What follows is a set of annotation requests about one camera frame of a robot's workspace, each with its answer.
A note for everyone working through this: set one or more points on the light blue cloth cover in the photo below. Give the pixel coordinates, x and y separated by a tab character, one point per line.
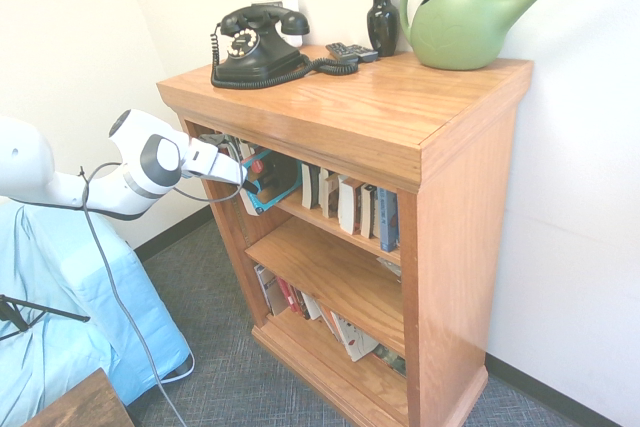
60	267

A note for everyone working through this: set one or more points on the blue book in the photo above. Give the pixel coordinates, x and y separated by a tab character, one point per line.
387	222

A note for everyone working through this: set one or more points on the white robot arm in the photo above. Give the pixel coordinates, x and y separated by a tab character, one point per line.
135	132

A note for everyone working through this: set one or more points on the white and red leaning book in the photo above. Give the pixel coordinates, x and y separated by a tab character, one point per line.
267	292

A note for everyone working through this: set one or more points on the camouflage cover book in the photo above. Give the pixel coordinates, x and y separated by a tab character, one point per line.
390	359

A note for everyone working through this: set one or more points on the green watering can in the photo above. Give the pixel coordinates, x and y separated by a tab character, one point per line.
450	32

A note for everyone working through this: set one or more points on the black rotary telephone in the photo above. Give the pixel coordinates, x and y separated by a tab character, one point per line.
260	59

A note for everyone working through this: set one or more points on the black Why We Sleep book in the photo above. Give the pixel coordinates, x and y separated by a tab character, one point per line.
312	187

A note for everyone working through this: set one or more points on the black vase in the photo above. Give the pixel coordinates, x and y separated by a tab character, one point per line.
382	22

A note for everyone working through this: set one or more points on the white paperback book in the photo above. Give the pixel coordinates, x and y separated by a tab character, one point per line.
347	207
246	148
367	214

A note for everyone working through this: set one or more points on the black camera tripod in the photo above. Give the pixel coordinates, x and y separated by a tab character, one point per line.
50	308

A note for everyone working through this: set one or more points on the black remote control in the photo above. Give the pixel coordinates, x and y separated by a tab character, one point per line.
365	53
340	49

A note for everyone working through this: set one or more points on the teal book with red spine label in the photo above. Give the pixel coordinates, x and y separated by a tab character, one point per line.
280	182

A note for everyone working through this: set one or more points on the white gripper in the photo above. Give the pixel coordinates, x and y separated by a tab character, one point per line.
215	164

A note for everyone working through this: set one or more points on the wooden bookshelf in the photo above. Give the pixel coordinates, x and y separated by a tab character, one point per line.
465	247

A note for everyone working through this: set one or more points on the white book with red marks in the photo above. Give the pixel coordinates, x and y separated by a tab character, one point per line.
352	337

